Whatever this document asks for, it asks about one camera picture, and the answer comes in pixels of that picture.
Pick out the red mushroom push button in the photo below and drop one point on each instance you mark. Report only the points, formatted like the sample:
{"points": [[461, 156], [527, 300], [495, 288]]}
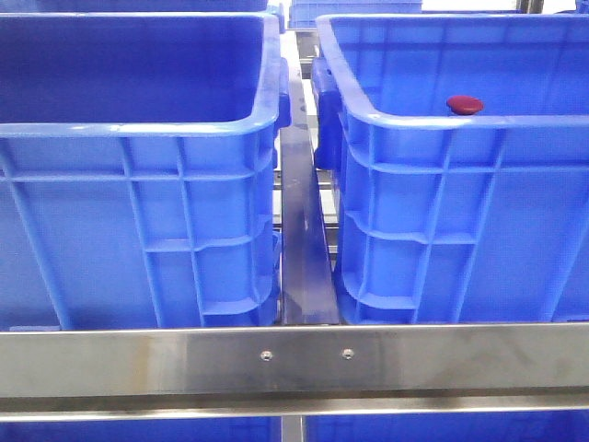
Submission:
{"points": [[464, 105]]}

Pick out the right blue plastic crate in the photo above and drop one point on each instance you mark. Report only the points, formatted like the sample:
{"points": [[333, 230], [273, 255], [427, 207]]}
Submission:
{"points": [[452, 219]]}

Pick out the blue plastic crate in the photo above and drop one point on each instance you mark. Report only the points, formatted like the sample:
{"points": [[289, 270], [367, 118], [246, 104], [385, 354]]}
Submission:
{"points": [[452, 219], [137, 159]]}

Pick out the left blue plastic crate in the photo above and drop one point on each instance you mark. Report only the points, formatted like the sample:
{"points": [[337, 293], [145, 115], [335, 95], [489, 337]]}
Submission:
{"points": [[137, 159]]}

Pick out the rear blue crate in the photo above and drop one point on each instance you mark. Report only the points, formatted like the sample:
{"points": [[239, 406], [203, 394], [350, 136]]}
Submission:
{"points": [[303, 14]]}

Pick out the lower shelf blue crate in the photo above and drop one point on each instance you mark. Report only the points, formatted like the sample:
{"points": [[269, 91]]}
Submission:
{"points": [[541, 426]]}

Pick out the stainless steel rack frame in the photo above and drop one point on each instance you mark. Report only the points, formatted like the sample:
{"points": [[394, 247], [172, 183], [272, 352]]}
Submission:
{"points": [[309, 364]]}

